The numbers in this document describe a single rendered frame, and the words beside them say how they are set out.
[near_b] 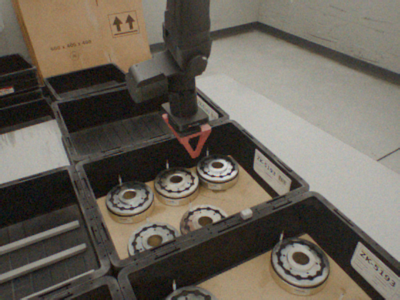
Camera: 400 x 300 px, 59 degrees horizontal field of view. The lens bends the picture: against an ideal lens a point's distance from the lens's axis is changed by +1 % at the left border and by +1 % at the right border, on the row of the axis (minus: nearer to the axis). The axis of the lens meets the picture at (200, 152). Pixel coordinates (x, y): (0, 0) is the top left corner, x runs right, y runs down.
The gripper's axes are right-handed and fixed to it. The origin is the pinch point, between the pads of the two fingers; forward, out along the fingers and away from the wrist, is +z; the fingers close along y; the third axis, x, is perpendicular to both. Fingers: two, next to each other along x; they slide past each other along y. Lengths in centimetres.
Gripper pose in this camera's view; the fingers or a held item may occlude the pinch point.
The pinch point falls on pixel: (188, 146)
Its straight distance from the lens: 76.7
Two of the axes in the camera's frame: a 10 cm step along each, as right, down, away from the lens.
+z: 0.8, 8.0, 5.9
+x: 9.0, -3.1, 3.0
